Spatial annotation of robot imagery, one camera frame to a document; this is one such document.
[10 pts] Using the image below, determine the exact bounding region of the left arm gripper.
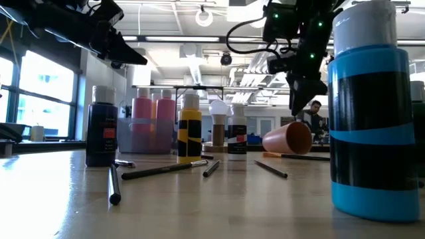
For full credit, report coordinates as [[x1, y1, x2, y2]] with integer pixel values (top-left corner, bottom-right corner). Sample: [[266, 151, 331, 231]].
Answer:
[[71, 0, 148, 66]]

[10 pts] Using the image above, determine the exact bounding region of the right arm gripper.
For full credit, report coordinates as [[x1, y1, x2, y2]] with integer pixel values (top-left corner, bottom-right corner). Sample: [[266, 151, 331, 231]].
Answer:
[[287, 33, 333, 116]]

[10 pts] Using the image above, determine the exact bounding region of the orange plastic cup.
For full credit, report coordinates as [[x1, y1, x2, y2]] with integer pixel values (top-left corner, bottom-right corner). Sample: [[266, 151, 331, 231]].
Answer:
[[262, 121, 313, 156]]

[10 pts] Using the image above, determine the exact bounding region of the large pink paint bottle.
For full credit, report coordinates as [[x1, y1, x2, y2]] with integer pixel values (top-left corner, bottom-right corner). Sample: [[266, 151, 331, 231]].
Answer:
[[155, 88, 177, 152], [131, 86, 153, 152]]

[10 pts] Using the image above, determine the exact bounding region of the large yellow paint bottle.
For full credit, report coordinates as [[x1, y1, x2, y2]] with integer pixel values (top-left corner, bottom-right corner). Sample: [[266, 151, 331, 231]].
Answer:
[[151, 92, 159, 133]]

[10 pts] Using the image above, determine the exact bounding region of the small white paint bottle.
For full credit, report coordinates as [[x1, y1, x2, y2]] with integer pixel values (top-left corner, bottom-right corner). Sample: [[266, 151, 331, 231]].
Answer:
[[227, 103, 248, 162]]

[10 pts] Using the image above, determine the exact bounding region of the small navy paint bottle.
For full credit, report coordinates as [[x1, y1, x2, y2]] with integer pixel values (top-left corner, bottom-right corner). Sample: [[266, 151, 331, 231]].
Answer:
[[85, 85, 119, 168]]

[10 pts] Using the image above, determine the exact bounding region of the small blue paint bottle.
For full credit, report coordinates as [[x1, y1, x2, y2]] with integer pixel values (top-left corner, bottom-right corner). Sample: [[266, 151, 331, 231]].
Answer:
[[327, 0, 421, 223]]

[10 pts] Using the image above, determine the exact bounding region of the small yellow paint bottle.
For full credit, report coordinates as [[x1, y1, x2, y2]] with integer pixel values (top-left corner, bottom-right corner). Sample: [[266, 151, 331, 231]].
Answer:
[[176, 92, 203, 165]]

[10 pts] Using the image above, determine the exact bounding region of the person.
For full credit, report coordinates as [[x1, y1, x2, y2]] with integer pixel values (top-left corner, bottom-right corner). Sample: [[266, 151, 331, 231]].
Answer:
[[297, 99, 329, 143]]

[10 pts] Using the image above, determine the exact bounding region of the black paintbrush orange ferrule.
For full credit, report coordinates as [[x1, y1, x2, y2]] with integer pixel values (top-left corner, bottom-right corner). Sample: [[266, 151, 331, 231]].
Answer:
[[253, 159, 289, 179]]

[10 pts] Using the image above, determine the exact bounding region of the brass lamp with white bulb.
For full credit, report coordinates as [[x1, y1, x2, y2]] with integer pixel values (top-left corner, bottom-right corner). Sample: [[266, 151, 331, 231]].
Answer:
[[202, 99, 230, 153]]

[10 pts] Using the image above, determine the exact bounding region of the grey translucent plastic bin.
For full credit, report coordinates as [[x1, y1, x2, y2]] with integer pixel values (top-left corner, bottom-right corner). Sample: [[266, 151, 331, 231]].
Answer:
[[118, 117, 177, 155]]

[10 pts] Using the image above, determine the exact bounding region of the white cup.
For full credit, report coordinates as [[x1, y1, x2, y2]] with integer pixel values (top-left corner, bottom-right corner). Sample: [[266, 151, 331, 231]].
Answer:
[[29, 125, 45, 142]]

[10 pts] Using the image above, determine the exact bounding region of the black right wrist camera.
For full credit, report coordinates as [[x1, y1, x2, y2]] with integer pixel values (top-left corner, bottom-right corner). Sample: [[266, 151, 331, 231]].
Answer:
[[266, 54, 297, 74]]

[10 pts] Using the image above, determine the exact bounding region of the white hanging ring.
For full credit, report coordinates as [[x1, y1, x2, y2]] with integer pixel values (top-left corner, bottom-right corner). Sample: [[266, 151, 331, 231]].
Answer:
[[195, 8, 214, 28]]

